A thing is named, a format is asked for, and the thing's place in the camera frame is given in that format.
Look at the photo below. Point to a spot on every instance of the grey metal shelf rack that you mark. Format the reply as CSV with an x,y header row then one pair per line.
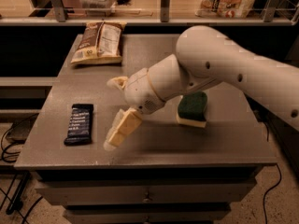
x,y
142,12

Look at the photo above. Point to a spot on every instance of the brown chip bag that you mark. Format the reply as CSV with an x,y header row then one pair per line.
x,y
100,44

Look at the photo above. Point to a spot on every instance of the grey drawer cabinet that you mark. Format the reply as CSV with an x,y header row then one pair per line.
x,y
192,175

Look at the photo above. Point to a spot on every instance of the round metal drawer knob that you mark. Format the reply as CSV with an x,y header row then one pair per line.
x,y
147,198

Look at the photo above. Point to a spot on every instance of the green yellow sponge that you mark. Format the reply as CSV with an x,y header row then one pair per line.
x,y
191,110

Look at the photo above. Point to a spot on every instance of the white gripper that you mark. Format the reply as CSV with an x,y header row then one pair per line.
x,y
140,90

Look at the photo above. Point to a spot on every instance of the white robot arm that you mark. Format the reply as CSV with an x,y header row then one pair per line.
x,y
204,58

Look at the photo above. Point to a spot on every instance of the clear plastic container on shelf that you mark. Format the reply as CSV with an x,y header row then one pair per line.
x,y
102,8

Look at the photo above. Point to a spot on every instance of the colourful snack bag on shelf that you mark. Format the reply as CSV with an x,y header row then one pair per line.
x,y
224,8

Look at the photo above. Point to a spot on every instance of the dark blue rxbar wrapper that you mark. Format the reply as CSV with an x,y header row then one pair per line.
x,y
80,125

